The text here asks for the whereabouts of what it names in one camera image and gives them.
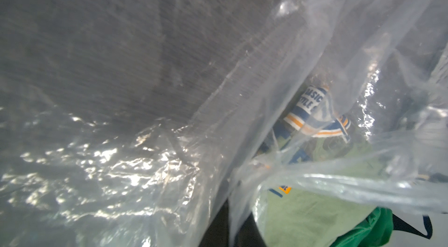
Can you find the green garment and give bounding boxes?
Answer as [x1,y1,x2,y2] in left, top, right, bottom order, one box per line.
[331,207,394,247]

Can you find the clear plastic vacuum bag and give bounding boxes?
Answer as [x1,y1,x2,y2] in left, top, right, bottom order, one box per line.
[1,0,448,247]

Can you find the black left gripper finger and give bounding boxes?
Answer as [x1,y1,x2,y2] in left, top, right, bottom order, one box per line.
[199,201,266,247]

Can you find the olive green printed t-shirt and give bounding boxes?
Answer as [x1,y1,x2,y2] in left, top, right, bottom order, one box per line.
[257,82,377,247]

